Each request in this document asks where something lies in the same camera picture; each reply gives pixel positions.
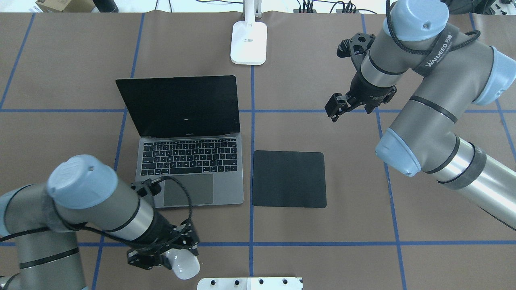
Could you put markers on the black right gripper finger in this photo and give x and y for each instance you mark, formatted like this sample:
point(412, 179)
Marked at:
point(337, 105)

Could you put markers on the black mouse pad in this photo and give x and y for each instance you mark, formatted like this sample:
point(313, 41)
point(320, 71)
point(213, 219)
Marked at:
point(289, 179)

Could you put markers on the brown cardboard box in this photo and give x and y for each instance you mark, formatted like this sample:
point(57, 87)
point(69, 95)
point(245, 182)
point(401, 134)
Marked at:
point(66, 5)

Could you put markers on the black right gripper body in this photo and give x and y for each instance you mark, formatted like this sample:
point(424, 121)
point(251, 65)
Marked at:
point(364, 90)

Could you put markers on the white desk lamp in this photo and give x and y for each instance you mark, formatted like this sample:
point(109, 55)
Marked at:
point(249, 36)

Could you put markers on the white computer mouse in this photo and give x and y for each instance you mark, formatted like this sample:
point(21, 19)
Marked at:
point(183, 263)

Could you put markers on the grey laptop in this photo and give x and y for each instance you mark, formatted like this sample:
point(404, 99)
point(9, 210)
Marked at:
point(189, 128)

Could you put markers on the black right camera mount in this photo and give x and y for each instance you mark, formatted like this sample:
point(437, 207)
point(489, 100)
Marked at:
point(356, 48)

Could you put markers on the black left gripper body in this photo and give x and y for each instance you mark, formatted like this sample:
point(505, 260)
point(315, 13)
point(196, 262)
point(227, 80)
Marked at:
point(162, 230)

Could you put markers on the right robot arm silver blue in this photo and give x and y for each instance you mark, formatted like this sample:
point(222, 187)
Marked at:
point(457, 70)

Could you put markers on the black water bottle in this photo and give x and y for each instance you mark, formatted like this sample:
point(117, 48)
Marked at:
point(106, 6)

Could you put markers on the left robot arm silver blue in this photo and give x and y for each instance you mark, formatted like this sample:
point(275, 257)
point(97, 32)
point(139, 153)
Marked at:
point(85, 194)

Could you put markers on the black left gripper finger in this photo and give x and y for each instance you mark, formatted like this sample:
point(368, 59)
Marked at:
point(147, 260)

